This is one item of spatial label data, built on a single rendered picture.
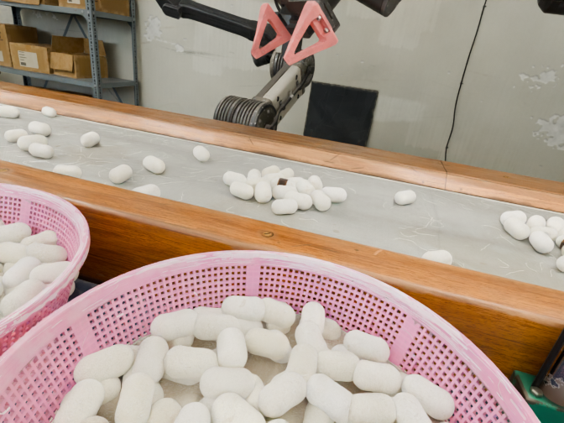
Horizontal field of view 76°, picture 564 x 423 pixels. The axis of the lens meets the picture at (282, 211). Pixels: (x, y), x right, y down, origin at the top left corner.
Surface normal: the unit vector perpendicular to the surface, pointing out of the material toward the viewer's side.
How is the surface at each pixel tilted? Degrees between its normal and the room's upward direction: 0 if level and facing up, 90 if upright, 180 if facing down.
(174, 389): 0
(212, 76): 90
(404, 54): 91
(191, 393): 0
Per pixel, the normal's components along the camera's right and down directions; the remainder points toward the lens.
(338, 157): -0.11, -0.38
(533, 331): -0.25, 0.32
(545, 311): 0.11, -0.88
